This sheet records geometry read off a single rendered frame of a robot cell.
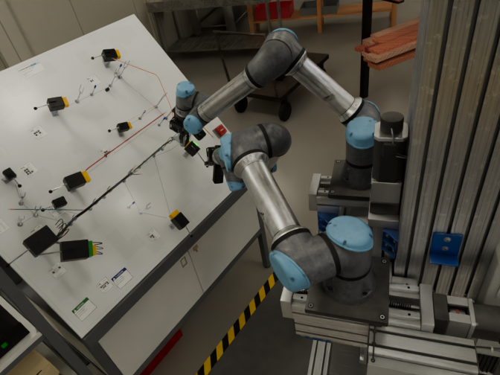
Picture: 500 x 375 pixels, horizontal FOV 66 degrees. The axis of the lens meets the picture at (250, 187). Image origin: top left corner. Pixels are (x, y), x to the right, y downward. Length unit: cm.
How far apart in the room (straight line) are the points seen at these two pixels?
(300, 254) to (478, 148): 48
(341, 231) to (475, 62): 47
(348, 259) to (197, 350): 164
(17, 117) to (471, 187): 163
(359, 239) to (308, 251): 13
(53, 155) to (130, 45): 70
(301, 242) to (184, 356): 163
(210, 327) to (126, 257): 99
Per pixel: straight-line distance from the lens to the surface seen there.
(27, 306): 145
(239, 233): 224
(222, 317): 257
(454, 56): 91
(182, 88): 162
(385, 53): 390
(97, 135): 185
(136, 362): 205
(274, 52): 133
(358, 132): 138
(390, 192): 120
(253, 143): 117
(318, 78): 145
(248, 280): 270
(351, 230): 101
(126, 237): 174
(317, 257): 98
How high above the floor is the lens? 212
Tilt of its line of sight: 39 degrees down
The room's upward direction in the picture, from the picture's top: 11 degrees counter-clockwise
